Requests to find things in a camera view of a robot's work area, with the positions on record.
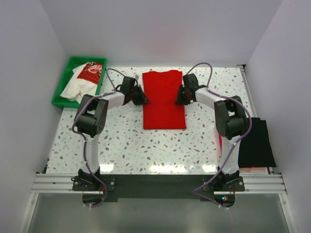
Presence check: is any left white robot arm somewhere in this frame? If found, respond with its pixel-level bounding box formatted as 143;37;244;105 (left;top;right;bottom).
72;76;149;190

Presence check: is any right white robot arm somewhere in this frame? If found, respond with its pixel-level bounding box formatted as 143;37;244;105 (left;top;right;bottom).
175;74;251;191

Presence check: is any white t shirt red print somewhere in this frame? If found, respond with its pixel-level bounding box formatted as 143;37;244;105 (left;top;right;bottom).
60;62;103;103

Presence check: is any folded magenta t shirt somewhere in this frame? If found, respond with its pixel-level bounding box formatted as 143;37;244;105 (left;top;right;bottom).
218;134;223;156

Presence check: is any green plastic bin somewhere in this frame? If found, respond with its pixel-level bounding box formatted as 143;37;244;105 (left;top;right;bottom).
52;56;107;109

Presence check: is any folded black t shirt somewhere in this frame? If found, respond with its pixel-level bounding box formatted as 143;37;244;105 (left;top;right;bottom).
238;117;276;168

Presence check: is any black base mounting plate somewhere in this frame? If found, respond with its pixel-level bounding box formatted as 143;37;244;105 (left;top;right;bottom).
71;171;245;207

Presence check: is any aluminium frame rail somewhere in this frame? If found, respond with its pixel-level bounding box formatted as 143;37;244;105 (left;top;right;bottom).
31;174;287;194

